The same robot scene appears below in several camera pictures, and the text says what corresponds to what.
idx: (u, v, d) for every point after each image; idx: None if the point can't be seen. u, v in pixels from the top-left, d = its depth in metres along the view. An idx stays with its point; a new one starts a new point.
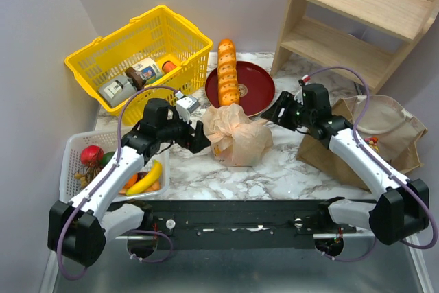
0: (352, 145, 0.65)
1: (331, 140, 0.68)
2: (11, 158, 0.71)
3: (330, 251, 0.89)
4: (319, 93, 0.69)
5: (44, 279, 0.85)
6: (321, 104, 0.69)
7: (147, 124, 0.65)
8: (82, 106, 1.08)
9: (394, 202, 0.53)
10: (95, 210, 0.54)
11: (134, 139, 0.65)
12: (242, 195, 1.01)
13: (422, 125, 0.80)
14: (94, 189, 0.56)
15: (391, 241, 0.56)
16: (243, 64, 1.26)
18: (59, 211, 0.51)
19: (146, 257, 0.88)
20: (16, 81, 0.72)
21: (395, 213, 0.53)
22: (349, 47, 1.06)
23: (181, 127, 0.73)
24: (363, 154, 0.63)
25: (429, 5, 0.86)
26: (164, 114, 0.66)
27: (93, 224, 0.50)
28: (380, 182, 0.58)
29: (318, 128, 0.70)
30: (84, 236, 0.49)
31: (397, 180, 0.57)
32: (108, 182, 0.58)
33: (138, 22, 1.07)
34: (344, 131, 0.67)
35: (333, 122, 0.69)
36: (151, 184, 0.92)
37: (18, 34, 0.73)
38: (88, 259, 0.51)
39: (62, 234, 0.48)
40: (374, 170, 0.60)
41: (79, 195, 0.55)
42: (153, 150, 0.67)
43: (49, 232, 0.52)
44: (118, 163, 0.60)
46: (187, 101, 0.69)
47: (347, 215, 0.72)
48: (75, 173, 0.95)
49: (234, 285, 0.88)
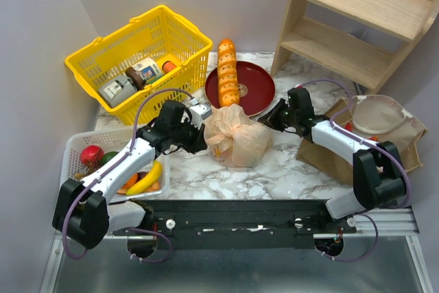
0: (328, 128, 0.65)
1: (313, 130, 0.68)
2: (11, 158, 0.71)
3: (330, 251, 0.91)
4: (302, 95, 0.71)
5: (44, 279, 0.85)
6: (304, 104, 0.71)
7: (162, 121, 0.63)
8: (82, 106, 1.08)
9: (364, 159, 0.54)
10: (104, 191, 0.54)
11: (147, 134, 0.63)
12: (242, 195, 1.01)
13: (422, 125, 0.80)
14: (105, 171, 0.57)
15: (374, 204, 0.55)
16: (243, 64, 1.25)
18: (70, 189, 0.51)
19: (146, 257, 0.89)
20: (16, 81, 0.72)
21: (369, 171, 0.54)
22: (349, 47, 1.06)
23: (191, 132, 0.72)
24: (336, 132, 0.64)
25: (429, 5, 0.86)
26: (180, 114, 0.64)
27: (101, 206, 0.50)
28: (352, 149, 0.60)
29: (302, 126, 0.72)
30: (91, 217, 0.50)
31: (368, 143, 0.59)
32: (120, 169, 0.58)
33: (138, 22, 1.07)
34: (322, 123, 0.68)
35: (313, 119, 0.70)
36: (151, 184, 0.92)
37: (18, 33, 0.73)
38: (90, 241, 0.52)
39: (70, 213, 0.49)
40: (347, 141, 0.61)
41: (91, 176, 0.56)
42: (164, 145, 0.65)
43: (57, 209, 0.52)
44: (130, 151, 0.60)
46: (202, 107, 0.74)
47: (342, 205, 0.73)
48: (75, 173, 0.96)
49: (234, 285, 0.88)
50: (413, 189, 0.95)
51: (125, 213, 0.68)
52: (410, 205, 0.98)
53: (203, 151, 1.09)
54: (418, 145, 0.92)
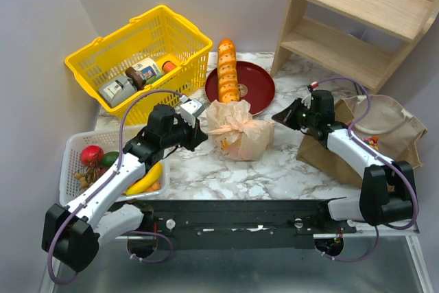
0: (346, 138, 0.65)
1: (328, 138, 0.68)
2: (11, 158, 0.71)
3: (330, 251, 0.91)
4: (326, 98, 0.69)
5: (44, 279, 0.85)
6: (325, 109, 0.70)
7: (151, 132, 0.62)
8: (82, 106, 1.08)
9: (375, 175, 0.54)
10: (90, 217, 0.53)
11: (136, 147, 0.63)
12: (242, 195, 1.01)
13: (422, 126, 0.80)
14: (92, 195, 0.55)
15: (377, 221, 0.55)
16: (243, 64, 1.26)
18: (55, 214, 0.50)
19: (146, 257, 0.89)
20: (16, 81, 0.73)
21: (378, 189, 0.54)
22: (349, 47, 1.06)
23: (186, 130, 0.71)
24: (352, 143, 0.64)
25: (429, 5, 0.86)
26: (171, 121, 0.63)
27: (87, 231, 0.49)
28: (365, 162, 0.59)
29: (318, 130, 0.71)
30: (77, 242, 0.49)
31: (382, 159, 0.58)
32: (107, 190, 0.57)
33: (138, 22, 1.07)
34: (340, 131, 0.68)
35: (332, 125, 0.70)
36: (151, 184, 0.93)
37: (17, 33, 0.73)
38: (79, 264, 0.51)
39: (55, 239, 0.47)
40: (362, 154, 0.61)
41: (77, 201, 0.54)
42: (155, 158, 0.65)
43: (44, 234, 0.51)
44: (118, 171, 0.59)
46: (192, 104, 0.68)
47: (346, 211, 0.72)
48: (75, 173, 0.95)
49: (234, 285, 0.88)
50: None
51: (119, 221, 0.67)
52: None
53: (203, 151, 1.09)
54: (418, 146, 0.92)
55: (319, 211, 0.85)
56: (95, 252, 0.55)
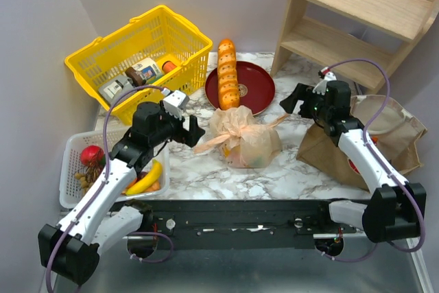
0: (360, 143, 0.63)
1: (341, 137, 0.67)
2: (11, 158, 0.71)
3: (330, 250, 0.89)
4: (341, 90, 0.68)
5: (44, 279, 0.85)
6: (340, 103, 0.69)
7: (138, 132, 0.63)
8: (82, 106, 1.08)
9: (386, 197, 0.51)
10: (84, 233, 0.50)
11: (125, 150, 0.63)
12: (242, 195, 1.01)
13: (422, 126, 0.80)
14: (82, 209, 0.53)
15: (377, 237, 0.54)
16: (243, 64, 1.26)
18: (47, 235, 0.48)
19: (145, 257, 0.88)
20: (16, 80, 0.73)
21: (386, 210, 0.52)
22: (350, 47, 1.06)
23: (174, 125, 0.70)
24: (366, 151, 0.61)
25: (429, 5, 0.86)
26: (156, 119, 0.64)
27: (83, 248, 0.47)
28: (378, 178, 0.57)
29: (330, 125, 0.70)
30: (75, 259, 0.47)
31: (396, 180, 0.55)
32: (98, 202, 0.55)
33: (138, 22, 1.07)
34: (355, 132, 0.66)
35: (346, 122, 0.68)
36: (151, 184, 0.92)
37: (18, 33, 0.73)
38: (81, 278, 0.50)
39: (51, 259, 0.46)
40: (375, 168, 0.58)
41: (68, 218, 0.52)
42: (145, 159, 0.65)
43: (40, 253, 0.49)
44: (107, 180, 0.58)
46: (176, 97, 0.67)
47: (346, 215, 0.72)
48: (75, 173, 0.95)
49: (234, 285, 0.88)
50: None
51: (117, 226, 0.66)
52: None
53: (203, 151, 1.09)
54: (418, 146, 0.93)
55: (319, 211, 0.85)
56: (95, 263, 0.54)
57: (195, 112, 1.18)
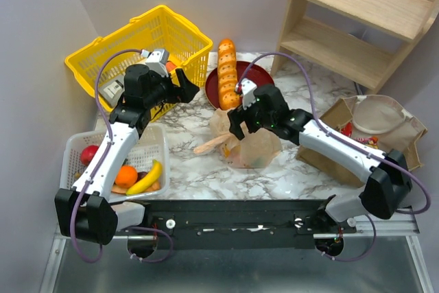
0: (323, 136, 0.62)
1: (300, 137, 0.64)
2: (11, 158, 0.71)
3: (330, 250, 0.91)
4: (272, 94, 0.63)
5: (44, 278, 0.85)
6: (278, 104, 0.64)
7: (132, 95, 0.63)
8: (81, 106, 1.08)
9: (382, 180, 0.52)
10: (101, 191, 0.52)
11: (123, 114, 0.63)
12: (242, 195, 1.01)
13: (421, 126, 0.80)
14: (94, 170, 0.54)
15: (388, 215, 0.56)
16: (242, 64, 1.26)
18: (64, 198, 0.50)
19: (146, 257, 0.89)
20: (17, 81, 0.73)
21: (386, 190, 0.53)
22: (350, 47, 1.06)
23: (164, 85, 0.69)
24: (334, 142, 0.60)
25: (429, 5, 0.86)
26: (147, 81, 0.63)
27: (102, 204, 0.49)
28: (362, 164, 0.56)
29: (283, 129, 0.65)
30: (95, 216, 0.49)
31: (376, 157, 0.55)
32: (108, 162, 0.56)
33: (138, 22, 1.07)
34: (309, 125, 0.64)
35: (295, 118, 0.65)
36: (151, 183, 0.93)
37: (18, 33, 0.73)
38: (105, 237, 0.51)
39: (73, 219, 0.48)
40: (352, 154, 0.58)
41: (81, 180, 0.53)
42: (144, 122, 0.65)
43: (60, 221, 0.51)
44: (112, 141, 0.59)
46: (156, 54, 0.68)
47: (345, 210, 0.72)
48: (75, 173, 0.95)
49: (234, 286, 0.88)
50: (413, 189, 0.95)
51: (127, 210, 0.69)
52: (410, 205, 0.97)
53: None
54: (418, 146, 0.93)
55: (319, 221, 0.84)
56: (115, 224, 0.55)
57: (195, 112, 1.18)
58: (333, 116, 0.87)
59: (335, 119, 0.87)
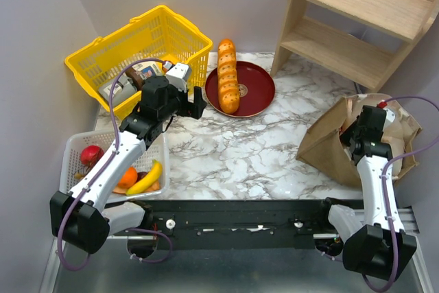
0: (376, 174, 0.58)
1: (362, 159, 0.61)
2: (10, 158, 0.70)
3: (330, 251, 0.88)
4: (378, 112, 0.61)
5: (44, 278, 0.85)
6: (372, 123, 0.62)
7: (147, 106, 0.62)
8: (81, 106, 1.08)
9: (372, 235, 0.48)
10: (95, 201, 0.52)
11: (134, 123, 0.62)
12: (242, 195, 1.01)
13: (418, 124, 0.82)
14: (93, 178, 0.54)
15: (350, 266, 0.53)
16: (243, 64, 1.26)
18: (59, 202, 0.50)
19: (146, 257, 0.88)
20: (15, 82, 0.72)
21: (368, 248, 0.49)
22: (348, 47, 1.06)
23: (180, 98, 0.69)
24: (378, 184, 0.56)
25: (429, 5, 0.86)
26: (165, 95, 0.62)
27: (95, 215, 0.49)
28: (374, 215, 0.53)
29: (357, 143, 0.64)
30: (84, 226, 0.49)
31: (390, 223, 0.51)
32: (108, 171, 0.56)
33: (138, 22, 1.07)
34: (378, 160, 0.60)
35: (376, 145, 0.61)
36: (151, 184, 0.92)
37: (16, 33, 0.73)
38: (92, 246, 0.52)
39: (62, 227, 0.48)
40: (376, 204, 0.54)
41: (79, 186, 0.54)
42: (154, 133, 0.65)
43: (52, 221, 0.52)
44: (117, 150, 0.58)
46: (179, 69, 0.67)
47: (337, 222, 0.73)
48: (75, 173, 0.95)
49: (234, 286, 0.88)
50: (413, 189, 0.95)
51: (123, 215, 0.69)
52: (410, 205, 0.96)
53: (203, 151, 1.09)
54: (415, 146, 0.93)
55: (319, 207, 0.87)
56: (108, 233, 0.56)
57: None
58: (335, 116, 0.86)
59: (334, 119, 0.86)
